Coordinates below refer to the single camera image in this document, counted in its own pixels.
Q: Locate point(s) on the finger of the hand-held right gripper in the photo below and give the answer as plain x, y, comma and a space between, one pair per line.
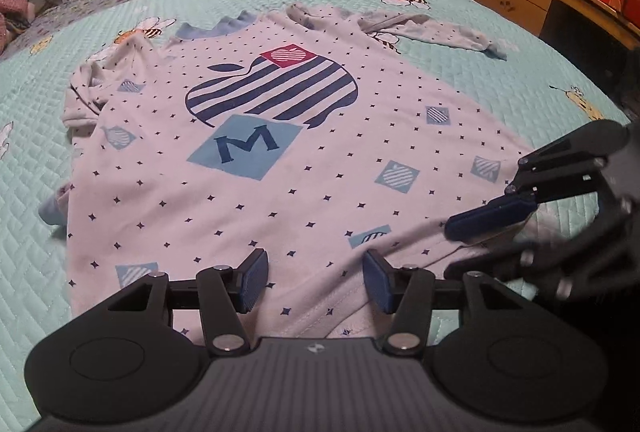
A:
490, 218
575, 262

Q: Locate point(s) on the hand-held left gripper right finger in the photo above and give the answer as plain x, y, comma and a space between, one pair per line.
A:
381, 282

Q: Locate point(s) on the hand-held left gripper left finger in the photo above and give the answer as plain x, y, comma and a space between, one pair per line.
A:
252, 284

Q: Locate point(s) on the white star print shirt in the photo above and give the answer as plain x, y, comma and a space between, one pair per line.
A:
300, 192

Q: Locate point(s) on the mint bee print bedspread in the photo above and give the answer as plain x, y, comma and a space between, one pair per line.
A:
30, 212

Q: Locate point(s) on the pink knitted blanket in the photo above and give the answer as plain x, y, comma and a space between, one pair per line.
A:
15, 11

